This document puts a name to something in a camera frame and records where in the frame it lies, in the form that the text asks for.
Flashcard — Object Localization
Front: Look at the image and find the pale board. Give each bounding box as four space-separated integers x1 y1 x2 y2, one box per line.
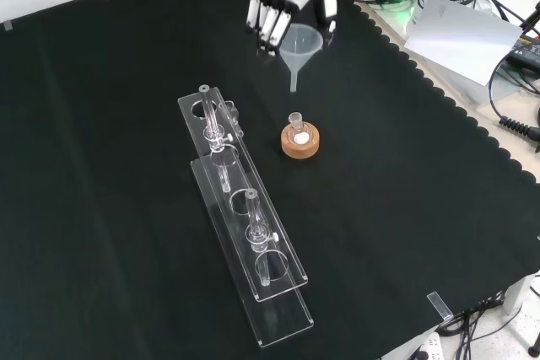
403 0 524 88

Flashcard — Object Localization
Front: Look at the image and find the black bench cloth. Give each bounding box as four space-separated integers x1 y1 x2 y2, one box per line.
0 0 540 360

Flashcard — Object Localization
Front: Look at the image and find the clear cloth clip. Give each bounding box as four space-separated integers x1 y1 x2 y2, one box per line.
426 291 453 321

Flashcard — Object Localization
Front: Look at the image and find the white power strip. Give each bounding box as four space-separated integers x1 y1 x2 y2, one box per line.
403 331 445 360

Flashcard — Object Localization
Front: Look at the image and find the white table leg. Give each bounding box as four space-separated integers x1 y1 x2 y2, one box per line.
503 270 540 315

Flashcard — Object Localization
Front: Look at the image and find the clear plastic funnel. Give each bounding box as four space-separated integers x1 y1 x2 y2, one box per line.
279 24 325 94

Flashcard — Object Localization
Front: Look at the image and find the clear acrylic funnel stand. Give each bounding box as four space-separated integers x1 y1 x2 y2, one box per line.
176 84 316 349

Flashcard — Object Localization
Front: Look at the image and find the round-bottom glass flask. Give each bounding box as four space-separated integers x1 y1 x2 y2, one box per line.
288 111 311 146

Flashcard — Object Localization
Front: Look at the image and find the cork ring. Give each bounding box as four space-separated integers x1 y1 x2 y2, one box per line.
280 121 321 161

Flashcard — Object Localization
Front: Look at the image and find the black power adapter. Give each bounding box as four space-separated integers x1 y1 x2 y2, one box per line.
508 33 540 69

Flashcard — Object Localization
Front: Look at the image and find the black cable bundle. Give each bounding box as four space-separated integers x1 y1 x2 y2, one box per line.
438 290 527 360

